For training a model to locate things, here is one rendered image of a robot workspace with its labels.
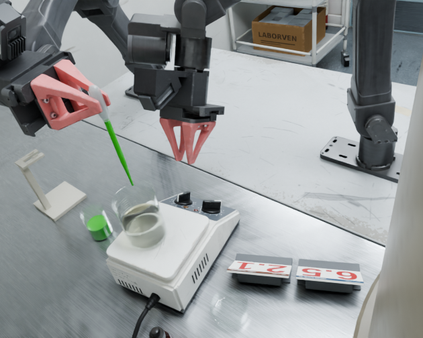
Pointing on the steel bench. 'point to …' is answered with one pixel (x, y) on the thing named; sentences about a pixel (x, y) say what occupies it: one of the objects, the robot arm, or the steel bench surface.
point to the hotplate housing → (193, 273)
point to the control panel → (200, 208)
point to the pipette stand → (55, 200)
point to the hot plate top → (195, 228)
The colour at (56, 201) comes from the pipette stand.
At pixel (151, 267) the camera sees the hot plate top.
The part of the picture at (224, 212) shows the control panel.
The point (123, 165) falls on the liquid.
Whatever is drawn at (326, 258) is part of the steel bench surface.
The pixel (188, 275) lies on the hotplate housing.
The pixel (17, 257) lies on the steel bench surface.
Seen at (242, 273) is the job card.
